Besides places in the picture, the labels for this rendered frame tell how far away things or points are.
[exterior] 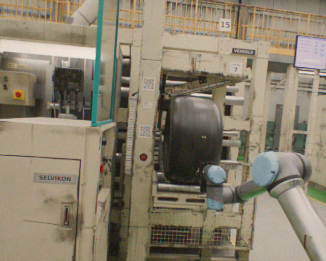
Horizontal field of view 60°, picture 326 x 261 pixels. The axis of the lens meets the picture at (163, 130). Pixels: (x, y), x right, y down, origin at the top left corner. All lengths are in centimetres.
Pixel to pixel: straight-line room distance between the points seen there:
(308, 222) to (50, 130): 88
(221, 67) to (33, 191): 148
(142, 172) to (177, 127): 39
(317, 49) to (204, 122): 438
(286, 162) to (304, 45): 473
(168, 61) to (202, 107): 53
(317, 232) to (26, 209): 95
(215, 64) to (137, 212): 114
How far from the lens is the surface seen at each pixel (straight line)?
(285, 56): 815
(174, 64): 202
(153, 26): 180
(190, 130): 155
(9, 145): 113
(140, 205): 182
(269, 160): 97
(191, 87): 216
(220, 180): 128
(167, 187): 171
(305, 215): 95
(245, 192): 131
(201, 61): 206
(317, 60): 576
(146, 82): 173
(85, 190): 108
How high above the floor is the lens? 133
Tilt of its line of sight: 3 degrees down
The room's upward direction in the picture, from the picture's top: 4 degrees clockwise
